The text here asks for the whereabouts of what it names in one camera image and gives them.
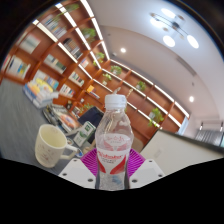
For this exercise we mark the beige chair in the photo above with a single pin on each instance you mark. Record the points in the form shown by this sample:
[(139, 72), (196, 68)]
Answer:
[(138, 144)]

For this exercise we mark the pile of flat magazines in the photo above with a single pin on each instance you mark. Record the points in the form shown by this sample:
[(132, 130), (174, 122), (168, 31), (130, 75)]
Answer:
[(61, 118)]

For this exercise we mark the clear plastic water bottle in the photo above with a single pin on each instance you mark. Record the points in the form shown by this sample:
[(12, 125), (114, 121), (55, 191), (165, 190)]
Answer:
[(114, 146)]

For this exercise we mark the green and white carton box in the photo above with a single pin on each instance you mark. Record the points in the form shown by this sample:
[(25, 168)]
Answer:
[(80, 139), (89, 127)]

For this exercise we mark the grey window curtain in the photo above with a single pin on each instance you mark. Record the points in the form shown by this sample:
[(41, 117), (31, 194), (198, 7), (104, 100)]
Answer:
[(208, 137)]

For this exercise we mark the wooden shelf unit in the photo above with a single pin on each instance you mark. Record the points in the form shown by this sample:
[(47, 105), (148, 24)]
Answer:
[(140, 100)]

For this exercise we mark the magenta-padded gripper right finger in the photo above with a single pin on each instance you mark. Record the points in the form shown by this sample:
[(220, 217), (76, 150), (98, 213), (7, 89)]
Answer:
[(148, 170)]

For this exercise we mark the cream mug with print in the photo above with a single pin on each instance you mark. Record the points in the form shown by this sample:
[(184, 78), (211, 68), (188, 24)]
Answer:
[(50, 150)]

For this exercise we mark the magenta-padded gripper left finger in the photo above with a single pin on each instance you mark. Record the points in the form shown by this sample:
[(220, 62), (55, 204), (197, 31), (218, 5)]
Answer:
[(76, 171)]

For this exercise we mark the round recessed ceiling light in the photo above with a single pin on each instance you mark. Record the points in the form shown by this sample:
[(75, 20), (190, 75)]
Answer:
[(123, 50), (191, 99)]

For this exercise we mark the ceiling lamp with round globes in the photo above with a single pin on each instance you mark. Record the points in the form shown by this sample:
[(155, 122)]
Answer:
[(175, 26)]

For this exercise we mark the dark blue chair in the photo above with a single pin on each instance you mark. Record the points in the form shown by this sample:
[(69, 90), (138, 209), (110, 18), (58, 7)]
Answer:
[(91, 116)]

